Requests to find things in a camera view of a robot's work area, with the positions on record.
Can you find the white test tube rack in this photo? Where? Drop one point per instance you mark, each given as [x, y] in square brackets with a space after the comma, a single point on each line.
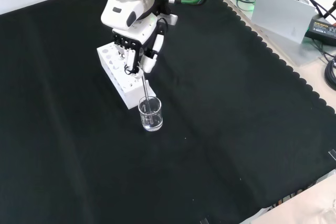
[131, 93]

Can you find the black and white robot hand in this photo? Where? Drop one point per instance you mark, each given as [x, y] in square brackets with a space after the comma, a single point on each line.
[143, 35]

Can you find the black bench cloth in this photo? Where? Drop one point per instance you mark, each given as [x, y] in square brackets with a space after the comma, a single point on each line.
[223, 116]

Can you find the small clear glass beaker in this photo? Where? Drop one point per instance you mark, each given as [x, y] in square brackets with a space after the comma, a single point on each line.
[155, 121]

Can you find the black power adapter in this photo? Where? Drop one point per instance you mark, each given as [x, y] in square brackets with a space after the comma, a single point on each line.
[323, 28]

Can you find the grey base plate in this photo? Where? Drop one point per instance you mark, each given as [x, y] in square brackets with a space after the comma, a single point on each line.
[304, 53]

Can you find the pale board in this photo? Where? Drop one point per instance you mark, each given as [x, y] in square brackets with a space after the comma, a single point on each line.
[281, 14]

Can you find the clear glass rod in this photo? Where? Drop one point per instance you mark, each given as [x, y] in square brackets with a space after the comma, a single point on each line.
[146, 95]

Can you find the clear tape strip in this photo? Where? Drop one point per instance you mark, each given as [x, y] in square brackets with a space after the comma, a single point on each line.
[204, 221]
[333, 154]

